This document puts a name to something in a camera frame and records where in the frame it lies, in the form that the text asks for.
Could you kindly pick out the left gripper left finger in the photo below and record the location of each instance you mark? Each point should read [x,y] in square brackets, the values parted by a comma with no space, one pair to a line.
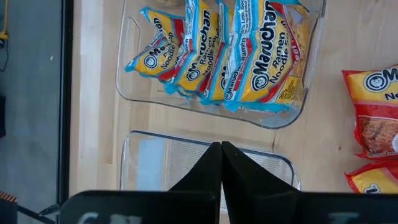
[208,174]

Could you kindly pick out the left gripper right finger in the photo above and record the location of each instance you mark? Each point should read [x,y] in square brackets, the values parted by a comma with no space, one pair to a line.
[245,180]

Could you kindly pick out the blue Maruchan ramen pack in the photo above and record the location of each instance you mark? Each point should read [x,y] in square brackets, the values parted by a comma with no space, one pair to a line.
[199,56]
[219,90]
[270,62]
[155,59]

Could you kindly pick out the red Maruchan ramen pack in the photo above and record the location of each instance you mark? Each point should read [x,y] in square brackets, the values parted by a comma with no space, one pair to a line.
[376,93]
[376,180]

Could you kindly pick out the clear plastic bin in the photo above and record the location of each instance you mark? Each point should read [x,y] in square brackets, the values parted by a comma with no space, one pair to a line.
[140,90]
[149,161]

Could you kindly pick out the black mat with hazard stripes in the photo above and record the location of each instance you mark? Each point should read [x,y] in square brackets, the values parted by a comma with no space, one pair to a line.
[7,196]

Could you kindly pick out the black metal table frame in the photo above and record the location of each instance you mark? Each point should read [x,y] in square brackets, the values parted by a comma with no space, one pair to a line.
[65,93]

